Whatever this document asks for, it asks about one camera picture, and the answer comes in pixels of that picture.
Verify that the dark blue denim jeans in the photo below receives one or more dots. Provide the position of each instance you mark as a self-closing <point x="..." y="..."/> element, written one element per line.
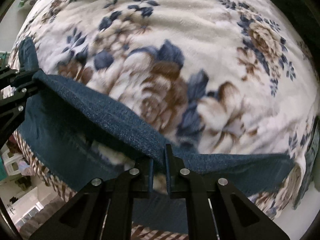
<point x="79" y="133"/>

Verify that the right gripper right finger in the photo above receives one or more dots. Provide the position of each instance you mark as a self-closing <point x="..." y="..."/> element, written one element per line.
<point x="216" y="209"/>

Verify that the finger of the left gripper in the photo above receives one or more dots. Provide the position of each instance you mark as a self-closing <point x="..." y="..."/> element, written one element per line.
<point x="13" y="111"/>
<point x="14" y="78"/>

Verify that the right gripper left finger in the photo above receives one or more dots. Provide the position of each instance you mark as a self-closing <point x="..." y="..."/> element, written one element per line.
<point x="103" y="209"/>

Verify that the floral fleece bed blanket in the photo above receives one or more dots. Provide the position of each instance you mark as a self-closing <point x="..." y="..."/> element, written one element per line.
<point x="229" y="84"/>

